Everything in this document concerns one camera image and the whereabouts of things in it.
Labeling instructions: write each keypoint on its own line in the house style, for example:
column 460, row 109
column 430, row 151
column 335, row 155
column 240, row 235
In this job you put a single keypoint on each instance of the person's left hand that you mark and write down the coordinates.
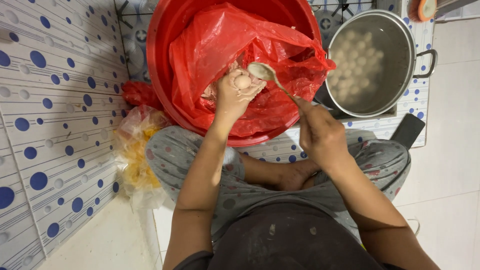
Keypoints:
column 232, row 101

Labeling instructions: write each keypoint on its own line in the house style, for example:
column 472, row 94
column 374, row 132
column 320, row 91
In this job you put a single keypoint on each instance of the person's right hand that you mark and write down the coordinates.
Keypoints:
column 322, row 137

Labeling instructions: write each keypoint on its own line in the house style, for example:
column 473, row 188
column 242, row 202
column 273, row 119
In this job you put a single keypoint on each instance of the person's right fingers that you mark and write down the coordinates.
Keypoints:
column 303, row 104

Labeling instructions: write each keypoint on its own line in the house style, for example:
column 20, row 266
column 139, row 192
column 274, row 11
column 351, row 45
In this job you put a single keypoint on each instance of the person's left fingers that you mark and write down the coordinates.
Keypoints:
column 255, row 90

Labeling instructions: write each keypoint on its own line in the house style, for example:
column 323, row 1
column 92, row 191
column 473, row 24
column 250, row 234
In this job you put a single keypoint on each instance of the pale meat paste ball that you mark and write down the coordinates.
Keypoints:
column 242, row 82

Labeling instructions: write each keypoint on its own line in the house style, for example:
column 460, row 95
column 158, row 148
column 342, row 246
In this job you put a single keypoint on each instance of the metal spoon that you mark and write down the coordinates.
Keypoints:
column 262, row 71

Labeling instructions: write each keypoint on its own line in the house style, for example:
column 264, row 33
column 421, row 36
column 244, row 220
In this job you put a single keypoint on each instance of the pink meat paste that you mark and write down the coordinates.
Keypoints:
column 211, row 92

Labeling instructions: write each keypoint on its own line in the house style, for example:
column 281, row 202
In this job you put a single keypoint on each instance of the large red plastic bag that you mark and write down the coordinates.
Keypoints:
column 225, row 37

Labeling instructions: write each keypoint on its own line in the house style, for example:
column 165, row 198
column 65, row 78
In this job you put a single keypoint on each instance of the heap of balls under water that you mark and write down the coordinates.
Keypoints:
column 356, row 60

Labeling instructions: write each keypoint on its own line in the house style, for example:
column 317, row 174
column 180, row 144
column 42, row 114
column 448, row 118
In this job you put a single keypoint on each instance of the person's bare foot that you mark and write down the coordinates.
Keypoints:
column 294, row 178

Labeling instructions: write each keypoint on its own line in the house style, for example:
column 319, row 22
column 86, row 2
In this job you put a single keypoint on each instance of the large red plastic basin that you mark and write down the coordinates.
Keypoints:
column 161, row 75

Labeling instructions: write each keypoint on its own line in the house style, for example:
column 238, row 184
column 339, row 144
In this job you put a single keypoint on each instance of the steel pot with water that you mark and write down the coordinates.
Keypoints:
column 397, row 86

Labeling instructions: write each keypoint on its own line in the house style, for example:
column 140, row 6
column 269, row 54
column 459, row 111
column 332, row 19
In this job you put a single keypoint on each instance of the person's grey dotted trousers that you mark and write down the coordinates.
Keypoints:
column 176, row 150

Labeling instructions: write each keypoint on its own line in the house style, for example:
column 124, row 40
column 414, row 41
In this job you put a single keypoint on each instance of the black phone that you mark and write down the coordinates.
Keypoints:
column 407, row 129

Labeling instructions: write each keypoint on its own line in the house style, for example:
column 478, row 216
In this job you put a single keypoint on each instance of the small crumpled red bag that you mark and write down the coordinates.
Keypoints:
column 140, row 93

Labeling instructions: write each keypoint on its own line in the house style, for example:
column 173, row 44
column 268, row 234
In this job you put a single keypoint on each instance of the person's dark shirt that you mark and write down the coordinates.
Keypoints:
column 292, row 240

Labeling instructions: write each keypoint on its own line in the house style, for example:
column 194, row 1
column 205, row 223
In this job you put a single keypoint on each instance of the clear bag with yellow contents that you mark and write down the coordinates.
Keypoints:
column 138, row 165

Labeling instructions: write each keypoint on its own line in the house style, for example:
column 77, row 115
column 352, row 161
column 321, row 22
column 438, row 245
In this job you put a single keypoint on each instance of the orange brush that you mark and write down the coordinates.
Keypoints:
column 425, row 9

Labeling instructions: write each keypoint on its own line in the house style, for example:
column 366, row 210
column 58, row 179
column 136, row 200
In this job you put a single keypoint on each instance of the white blue dotted mat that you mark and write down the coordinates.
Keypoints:
column 56, row 112

